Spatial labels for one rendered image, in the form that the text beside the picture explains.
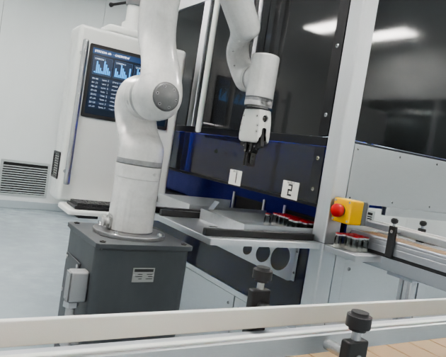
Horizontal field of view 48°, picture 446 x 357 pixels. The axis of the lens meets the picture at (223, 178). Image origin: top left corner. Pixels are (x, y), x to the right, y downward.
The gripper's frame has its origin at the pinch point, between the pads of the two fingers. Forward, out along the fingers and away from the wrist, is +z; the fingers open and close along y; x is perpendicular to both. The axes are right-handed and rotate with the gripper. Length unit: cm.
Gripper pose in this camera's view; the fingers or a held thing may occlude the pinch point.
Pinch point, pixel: (249, 159)
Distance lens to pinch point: 150.0
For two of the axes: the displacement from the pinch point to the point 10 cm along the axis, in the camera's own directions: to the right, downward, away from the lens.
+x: -8.3, -1.1, -5.5
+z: -1.6, 9.9, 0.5
